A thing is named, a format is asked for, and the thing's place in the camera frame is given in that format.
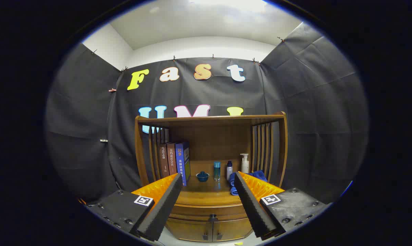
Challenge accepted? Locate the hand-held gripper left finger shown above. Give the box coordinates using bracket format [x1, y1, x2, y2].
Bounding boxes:
[86, 173, 184, 242]

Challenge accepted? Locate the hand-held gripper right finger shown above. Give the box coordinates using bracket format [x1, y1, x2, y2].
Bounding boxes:
[234, 171, 330, 241]

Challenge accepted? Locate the wooden drawer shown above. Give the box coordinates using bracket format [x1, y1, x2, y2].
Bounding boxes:
[168, 204, 251, 222]

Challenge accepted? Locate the wooden cabinet door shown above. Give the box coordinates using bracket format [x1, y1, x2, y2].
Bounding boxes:
[165, 219, 212, 242]
[212, 219, 254, 242]

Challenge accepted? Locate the wooden countertop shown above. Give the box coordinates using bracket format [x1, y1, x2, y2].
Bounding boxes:
[172, 160, 261, 206]

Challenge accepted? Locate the wooden cabinet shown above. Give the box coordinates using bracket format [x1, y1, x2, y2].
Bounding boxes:
[134, 111, 288, 242]

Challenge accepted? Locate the folded blue towel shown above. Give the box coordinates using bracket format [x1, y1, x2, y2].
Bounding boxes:
[228, 170, 268, 196]

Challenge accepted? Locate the white pump bottle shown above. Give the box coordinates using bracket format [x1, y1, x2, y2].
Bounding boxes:
[240, 153, 250, 174]

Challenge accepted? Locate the thick blue book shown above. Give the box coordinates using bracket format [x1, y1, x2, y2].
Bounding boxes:
[175, 141, 191, 187]

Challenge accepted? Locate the dark brown book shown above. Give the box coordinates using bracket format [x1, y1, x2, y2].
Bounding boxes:
[157, 145, 170, 179]

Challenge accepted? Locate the reddish brown book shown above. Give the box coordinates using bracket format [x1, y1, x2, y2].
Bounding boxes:
[167, 143, 177, 175]

